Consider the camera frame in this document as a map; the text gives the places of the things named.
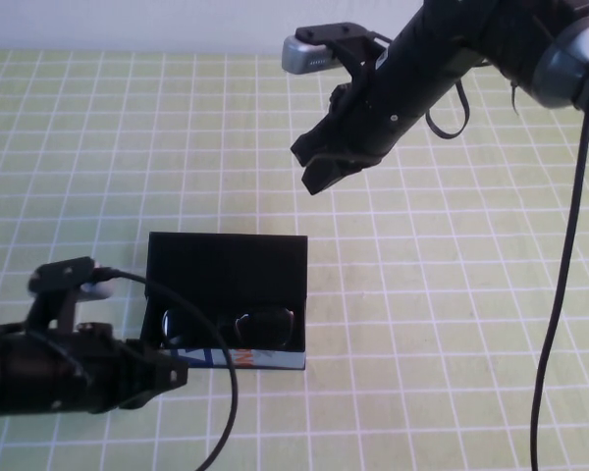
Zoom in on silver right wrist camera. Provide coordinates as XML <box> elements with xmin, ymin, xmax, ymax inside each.
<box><xmin>281</xmin><ymin>23</ymin><xmax>389</xmax><ymax>76</ymax></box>

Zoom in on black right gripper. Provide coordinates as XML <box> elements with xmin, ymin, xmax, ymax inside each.
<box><xmin>291</xmin><ymin>0</ymin><xmax>490</xmax><ymax>197</ymax></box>

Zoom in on black camera cable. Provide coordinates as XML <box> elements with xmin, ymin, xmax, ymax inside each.
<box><xmin>97</xmin><ymin>267</ymin><xmax>241</xmax><ymax>471</ymax></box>
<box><xmin>424</xmin><ymin>66</ymin><xmax>589</xmax><ymax>471</ymax></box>

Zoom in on black right camera cable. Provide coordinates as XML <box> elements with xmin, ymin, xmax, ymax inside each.
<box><xmin>424</xmin><ymin>66</ymin><xmax>589</xmax><ymax>471</ymax></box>

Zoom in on black left camera cable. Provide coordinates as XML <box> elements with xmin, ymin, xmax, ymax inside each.
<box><xmin>97</xmin><ymin>267</ymin><xmax>241</xmax><ymax>471</ymax></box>

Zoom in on black zip tie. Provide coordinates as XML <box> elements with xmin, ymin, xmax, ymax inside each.
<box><xmin>507</xmin><ymin>78</ymin><xmax>522</xmax><ymax>120</ymax></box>

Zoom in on black framed glasses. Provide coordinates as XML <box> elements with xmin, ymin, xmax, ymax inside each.
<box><xmin>160</xmin><ymin>303</ymin><xmax>296</xmax><ymax>352</ymax></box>

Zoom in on black glasses case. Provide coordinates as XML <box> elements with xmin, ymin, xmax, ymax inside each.
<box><xmin>139</xmin><ymin>232</ymin><xmax>309</xmax><ymax>372</ymax></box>

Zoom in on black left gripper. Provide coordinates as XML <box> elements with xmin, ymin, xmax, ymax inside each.
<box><xmin>27</xmin><ymin>321</ymin><xmax>189</xmax><ymax>417</ymax></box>

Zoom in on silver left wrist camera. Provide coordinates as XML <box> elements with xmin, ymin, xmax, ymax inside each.
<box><xmin>27</xmin><ymin>256</ymin><xmax>118</xmax><ymax>335</ymax></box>

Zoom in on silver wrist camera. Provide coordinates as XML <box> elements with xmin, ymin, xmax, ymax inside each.
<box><xmin>281</xmin><ymin>23</ymin><xmax>389</xmax><ymax>76</ymax></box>
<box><xmin>27</xmin><ymin>256</ymin><xmax>118</xmax><ymax>335</ymax></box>

